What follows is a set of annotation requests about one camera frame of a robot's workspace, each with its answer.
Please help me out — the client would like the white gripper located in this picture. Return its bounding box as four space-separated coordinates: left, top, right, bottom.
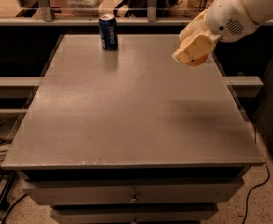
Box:
172 0 259 63

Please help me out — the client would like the orange fruit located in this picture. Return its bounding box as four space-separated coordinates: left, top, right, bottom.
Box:
181 37 210 66

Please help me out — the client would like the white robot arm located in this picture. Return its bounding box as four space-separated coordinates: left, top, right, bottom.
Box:
173 0 273 66

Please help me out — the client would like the blue pepsi can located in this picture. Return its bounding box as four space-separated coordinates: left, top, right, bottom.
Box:
99 14 118 51

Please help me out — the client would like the black bag behind railing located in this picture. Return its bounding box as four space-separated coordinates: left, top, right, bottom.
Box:
113 0 181 17

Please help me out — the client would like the grey drawer cabinet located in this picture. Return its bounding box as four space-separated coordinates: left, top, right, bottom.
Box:
1 33 266 224

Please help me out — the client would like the grey metal railing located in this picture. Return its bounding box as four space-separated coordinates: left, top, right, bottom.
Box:
0 0 273 26

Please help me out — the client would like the upper drawer with knob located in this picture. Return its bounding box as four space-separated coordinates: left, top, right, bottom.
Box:
22 178 244 205

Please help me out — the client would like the drawer with knob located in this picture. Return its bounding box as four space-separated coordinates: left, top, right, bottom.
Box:
22 178 244 205
50 204 218 224

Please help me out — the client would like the lower drawer with knob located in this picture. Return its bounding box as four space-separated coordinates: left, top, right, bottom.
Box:
50 204 218 224

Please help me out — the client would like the black cable on right floor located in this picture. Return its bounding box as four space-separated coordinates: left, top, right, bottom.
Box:
241 121 271 224

